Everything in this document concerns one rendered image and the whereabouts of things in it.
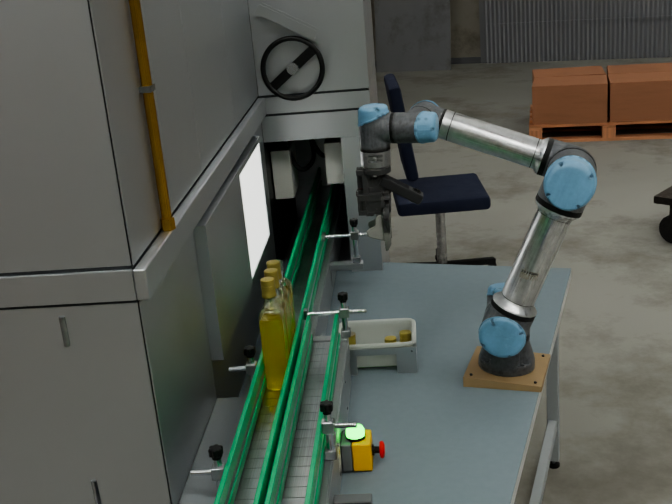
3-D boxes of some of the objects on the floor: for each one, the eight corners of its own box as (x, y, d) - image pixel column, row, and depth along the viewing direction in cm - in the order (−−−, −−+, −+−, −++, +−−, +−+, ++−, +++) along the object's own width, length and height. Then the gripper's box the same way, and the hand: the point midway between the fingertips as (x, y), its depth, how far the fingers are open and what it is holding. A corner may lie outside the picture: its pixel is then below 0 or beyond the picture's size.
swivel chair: (507, 263, 549) (502, 69, 512) (487, 305, 495) (479, 91, 459) (398, 259, 570) (386, 72, 534) (367, 298, 517) (351, 94, 480)
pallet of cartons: (688, 115, 852) (690, 61, 836) (691, 141, 765) (694, 82, 749) (532, 117, 894) (531, 66, 878) (518, 143, 807) (517, 87, 791)
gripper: (357, 161, 247) (363, 240, 254) (354, 174, 236) (361, 256, 243) (391, 159, 246) (396, 238, 253) (390, 172, 235) (395, 254, 242)
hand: (389, 242), depth 247 cm, fingers open, 5 cm apart
